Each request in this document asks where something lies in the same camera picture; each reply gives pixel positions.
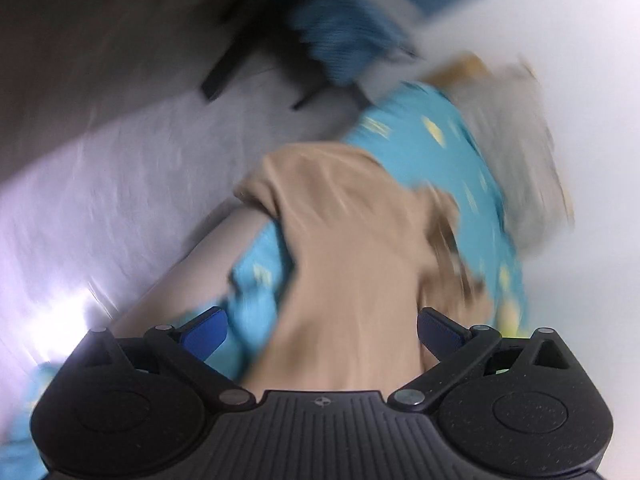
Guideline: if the blue covered chair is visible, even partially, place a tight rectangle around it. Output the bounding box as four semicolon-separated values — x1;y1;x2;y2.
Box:
200;0;522;112

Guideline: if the brown headboard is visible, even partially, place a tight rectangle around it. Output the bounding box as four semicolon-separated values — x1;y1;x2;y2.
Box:
427;54;493;83

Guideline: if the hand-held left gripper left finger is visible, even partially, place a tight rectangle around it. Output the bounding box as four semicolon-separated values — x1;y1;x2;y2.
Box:
75;306;257;409

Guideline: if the tan printed t-shirt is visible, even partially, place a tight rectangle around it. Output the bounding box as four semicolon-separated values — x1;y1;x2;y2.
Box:
233;142;497;394

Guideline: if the grey garment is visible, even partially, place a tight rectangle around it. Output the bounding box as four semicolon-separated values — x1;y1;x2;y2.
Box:
449;61;577;252

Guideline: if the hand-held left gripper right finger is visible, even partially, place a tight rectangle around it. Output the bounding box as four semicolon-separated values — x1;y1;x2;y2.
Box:
389;307;583;409

